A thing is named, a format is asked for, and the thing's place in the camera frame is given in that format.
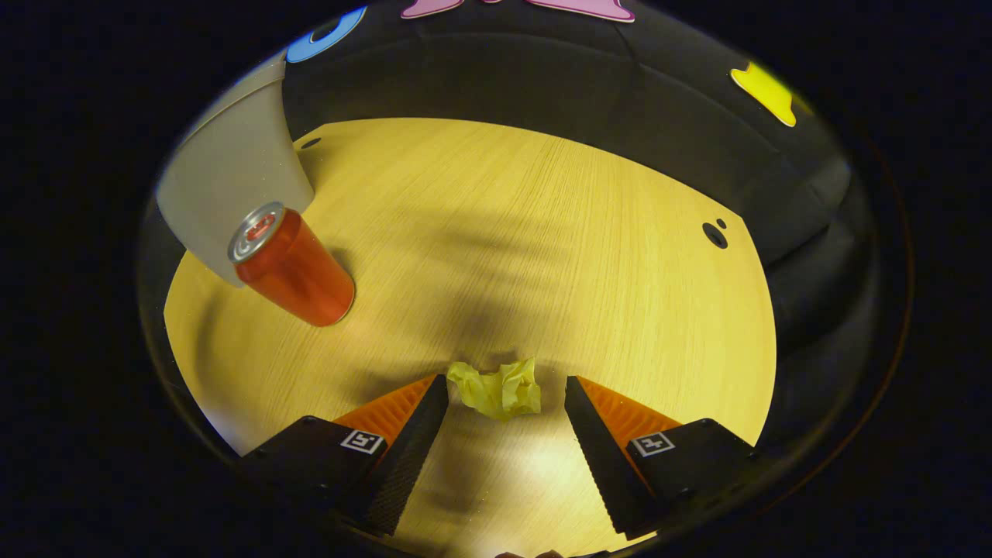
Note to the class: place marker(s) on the yellow paper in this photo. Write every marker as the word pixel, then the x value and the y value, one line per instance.
pixel 500 391

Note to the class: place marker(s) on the white desktop garbage bin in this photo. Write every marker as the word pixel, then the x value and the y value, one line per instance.
pixel 232 170

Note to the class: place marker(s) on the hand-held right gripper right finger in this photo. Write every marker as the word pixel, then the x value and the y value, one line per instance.
pixel 601 457

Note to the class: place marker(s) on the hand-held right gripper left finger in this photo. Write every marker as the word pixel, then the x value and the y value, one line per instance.
pixel 403 465

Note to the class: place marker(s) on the red pop can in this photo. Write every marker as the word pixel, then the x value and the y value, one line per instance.
pixel 302 279

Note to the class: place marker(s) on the black backdrop cloth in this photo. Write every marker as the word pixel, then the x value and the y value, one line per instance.
pixel 542 77

